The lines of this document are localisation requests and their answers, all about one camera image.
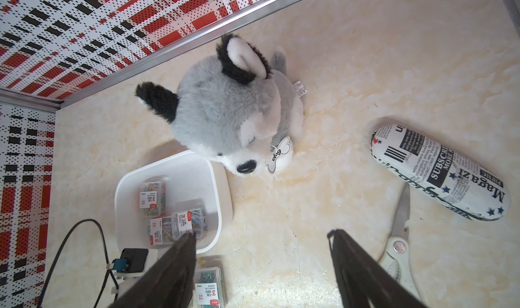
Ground paper clip box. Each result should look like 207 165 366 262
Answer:
148 217 174 246
139 181 166 218
171 208 207 240
192 267 227 308

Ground white handled scissors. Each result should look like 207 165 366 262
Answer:
379 183 422 301

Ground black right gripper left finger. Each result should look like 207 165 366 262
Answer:
110 234 196 308

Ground white plastic storage box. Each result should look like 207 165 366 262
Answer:
115 151 233 255

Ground grey white husky plush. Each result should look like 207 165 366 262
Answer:
135 34 304 176

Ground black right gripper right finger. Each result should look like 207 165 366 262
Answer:
327 229 425 307

